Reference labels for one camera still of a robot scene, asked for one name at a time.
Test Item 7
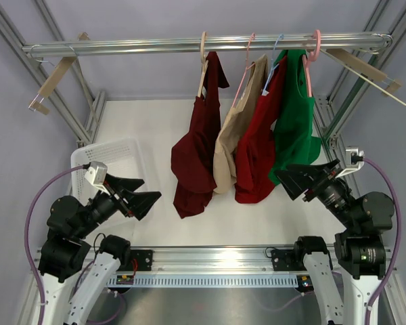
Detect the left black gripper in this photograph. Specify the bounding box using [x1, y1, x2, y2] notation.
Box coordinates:
[74, 173, 161, 239]

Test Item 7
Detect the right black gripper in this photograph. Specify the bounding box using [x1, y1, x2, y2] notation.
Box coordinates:
[275, 158, 359, 230]

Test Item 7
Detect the green t shirt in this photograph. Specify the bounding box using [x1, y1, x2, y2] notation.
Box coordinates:
[269, 50, 321, 186]

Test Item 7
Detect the red t shirt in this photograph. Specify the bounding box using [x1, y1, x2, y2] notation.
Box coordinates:
[235, 56, 288, 204]

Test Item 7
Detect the maroon t shirt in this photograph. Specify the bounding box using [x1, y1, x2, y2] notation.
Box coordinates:
[171, 51, 229, 219]

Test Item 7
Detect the blue wire hanger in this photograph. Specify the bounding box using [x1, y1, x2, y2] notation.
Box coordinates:
[262, 34, 284, 96]

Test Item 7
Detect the beige t shirt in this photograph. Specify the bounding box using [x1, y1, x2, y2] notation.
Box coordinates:
[213, 54, 268, 194]

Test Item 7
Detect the pink plastic hanger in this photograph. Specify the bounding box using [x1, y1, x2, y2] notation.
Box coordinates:
[302, 29, 321, 98]

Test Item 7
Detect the beige wooden hanger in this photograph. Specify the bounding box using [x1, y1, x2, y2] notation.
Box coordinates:
[197, 31, 208, 97]

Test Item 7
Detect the pink wire hanger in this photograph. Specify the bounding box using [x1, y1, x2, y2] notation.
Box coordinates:
[231, 32, 256, 108]

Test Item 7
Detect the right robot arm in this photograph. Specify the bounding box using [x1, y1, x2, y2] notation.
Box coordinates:
[271, 156, 397, 324]

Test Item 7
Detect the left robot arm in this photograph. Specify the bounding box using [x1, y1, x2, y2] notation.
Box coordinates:
[24, 165, 161, 324]

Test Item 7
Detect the right cardboard tube hanger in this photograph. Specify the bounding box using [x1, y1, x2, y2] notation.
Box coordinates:
[320, 49, 402, 99]

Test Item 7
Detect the white plastic laundry basket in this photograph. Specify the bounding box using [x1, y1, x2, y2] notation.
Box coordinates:
[70, 137, 146, 211]

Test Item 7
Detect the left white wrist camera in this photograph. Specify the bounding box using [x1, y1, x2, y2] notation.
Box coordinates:
[85, 161, 108, 194]

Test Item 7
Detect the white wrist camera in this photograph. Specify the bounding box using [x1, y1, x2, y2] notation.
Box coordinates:
[336, 147, 365, 178]
[85, 161, 108, 194]

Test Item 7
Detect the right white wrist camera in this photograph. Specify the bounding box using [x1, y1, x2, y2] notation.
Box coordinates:
[336, 147, 365, 178]

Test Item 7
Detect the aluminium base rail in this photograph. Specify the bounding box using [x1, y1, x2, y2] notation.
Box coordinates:
[30, 246, 399, 274]

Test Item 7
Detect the white slotted cable duct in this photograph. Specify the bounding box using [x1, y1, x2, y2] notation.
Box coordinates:
[107, 274, 298, 288]

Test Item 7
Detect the silver clothes rail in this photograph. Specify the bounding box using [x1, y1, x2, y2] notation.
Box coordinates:
[22, 32, 393, 58]

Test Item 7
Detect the aluminium frame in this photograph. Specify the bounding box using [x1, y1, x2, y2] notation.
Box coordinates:
[0, 0, 406, 325]

